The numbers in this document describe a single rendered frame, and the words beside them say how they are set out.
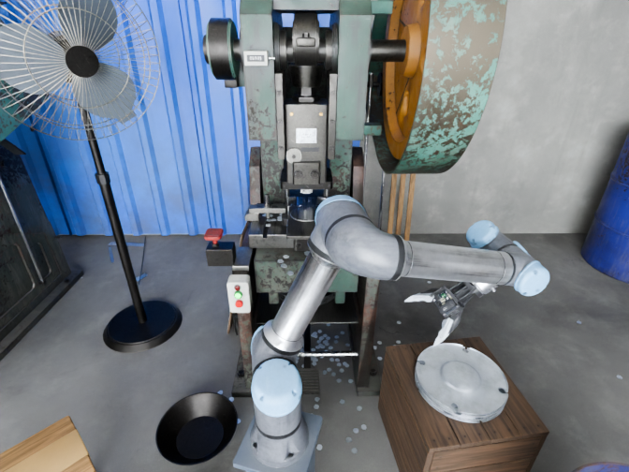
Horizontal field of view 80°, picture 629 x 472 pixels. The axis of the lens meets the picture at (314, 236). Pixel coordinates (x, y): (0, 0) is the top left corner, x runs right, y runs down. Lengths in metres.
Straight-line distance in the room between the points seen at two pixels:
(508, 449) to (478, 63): 1.10
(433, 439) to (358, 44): 1.20
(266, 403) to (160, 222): 2.24
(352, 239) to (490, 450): 0.87
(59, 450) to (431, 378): 1.14
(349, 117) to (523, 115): 1.84
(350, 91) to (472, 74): 0.40
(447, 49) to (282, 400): 0.91
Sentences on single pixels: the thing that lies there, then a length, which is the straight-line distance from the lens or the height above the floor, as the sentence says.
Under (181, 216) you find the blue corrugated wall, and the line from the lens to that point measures 2.97.
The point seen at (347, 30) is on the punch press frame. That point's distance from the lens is 1.29.
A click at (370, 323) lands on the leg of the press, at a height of 0.39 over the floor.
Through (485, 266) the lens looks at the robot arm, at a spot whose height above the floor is 0.96.
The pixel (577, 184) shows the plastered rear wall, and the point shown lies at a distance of 3.39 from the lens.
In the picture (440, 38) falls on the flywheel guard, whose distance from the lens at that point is 1.06.
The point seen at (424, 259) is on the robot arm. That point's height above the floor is 0.99.
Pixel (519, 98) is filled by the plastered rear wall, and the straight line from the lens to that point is 2.94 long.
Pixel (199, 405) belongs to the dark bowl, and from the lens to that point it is 1.77.
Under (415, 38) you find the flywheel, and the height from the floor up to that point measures 1.37.
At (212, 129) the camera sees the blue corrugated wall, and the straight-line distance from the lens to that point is 2.67.
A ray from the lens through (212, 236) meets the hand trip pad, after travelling 1.36.
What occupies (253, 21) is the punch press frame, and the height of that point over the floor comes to 1.41.
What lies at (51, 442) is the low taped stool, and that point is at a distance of 1.47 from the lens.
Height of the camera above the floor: 1.40
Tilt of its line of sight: 29 degrees down
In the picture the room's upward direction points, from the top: straight up
